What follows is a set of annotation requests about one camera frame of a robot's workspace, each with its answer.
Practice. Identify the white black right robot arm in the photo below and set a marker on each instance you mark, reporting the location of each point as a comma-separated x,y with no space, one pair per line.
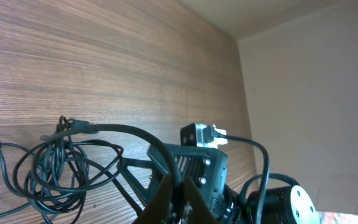
289,204

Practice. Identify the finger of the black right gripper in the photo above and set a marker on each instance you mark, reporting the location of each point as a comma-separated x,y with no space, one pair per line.
145,195

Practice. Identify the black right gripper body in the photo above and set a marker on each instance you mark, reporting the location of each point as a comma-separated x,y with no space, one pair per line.
207,167

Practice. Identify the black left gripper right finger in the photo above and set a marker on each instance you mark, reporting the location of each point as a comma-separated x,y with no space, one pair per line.
195,210

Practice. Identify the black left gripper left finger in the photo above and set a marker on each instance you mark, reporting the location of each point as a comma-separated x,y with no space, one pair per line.
157,210

